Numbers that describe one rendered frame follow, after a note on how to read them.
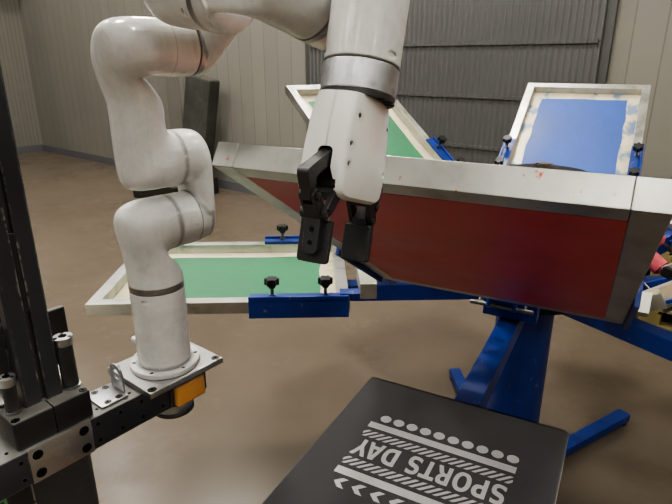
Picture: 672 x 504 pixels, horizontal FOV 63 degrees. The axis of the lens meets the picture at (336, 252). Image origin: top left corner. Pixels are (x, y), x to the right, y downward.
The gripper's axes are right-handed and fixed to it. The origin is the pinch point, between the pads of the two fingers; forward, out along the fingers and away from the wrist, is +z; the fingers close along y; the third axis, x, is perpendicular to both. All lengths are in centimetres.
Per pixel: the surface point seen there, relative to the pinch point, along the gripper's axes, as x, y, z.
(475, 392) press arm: 1, -83, 34
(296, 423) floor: -98, -181, 100
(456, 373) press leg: -40, -249, 74
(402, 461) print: -5, -50, 41
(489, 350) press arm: -1, -104, 28
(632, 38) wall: 14, -420, -165
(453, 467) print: 4, -53, 40
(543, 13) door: -53, -422, -186
